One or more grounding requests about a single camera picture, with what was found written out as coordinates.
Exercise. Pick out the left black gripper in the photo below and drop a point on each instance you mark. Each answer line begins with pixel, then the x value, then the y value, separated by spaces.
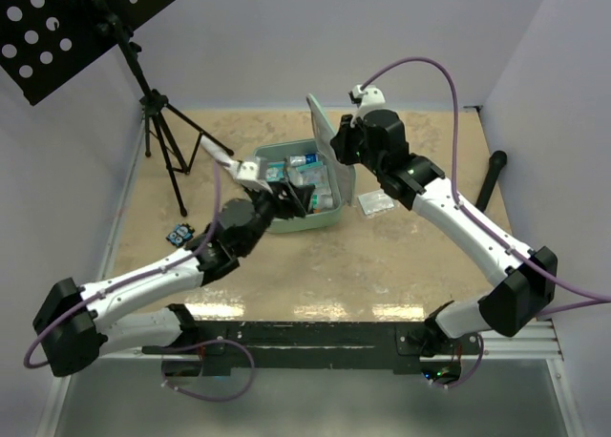
pixel 299 197

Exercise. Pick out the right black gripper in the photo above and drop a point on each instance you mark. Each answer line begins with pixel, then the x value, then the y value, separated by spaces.
pixel 341 143

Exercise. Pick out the clear bottle green label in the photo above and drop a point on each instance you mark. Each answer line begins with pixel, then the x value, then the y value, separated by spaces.
pixel 321 202

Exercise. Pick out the teal cotton swab bag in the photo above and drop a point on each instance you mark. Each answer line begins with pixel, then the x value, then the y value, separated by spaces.
pixel 316 176

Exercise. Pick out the mint green medicine case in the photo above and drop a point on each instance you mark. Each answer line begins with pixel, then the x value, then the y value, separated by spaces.
pixel 342 178

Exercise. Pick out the blue plaster packet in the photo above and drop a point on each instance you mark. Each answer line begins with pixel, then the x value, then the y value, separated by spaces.
pixel 276 171

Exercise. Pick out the small clear plaster bag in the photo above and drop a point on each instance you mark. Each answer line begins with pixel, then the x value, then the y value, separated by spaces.
pixel 375 202

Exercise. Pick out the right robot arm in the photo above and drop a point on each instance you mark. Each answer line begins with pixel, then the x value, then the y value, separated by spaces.
pixel 521 277

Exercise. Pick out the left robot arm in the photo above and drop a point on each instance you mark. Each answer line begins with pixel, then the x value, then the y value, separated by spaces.
pixel 77 324

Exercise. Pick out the white microphone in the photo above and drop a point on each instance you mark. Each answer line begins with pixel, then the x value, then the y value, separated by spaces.
pixel 219 154

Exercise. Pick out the blue owl toy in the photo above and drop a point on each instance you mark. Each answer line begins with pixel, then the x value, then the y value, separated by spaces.
pixel 181 234

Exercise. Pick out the black microphone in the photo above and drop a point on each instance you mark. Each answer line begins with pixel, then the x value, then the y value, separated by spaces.
pixel 496 163

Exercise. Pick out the black perforated music stand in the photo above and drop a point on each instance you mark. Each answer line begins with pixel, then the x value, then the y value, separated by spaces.
pixel 46 43

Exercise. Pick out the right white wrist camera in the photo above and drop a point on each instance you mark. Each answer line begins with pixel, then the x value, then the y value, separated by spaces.
pixel 366 99

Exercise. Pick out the black base frame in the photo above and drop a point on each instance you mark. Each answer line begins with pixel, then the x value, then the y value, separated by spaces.
pixel 215 348

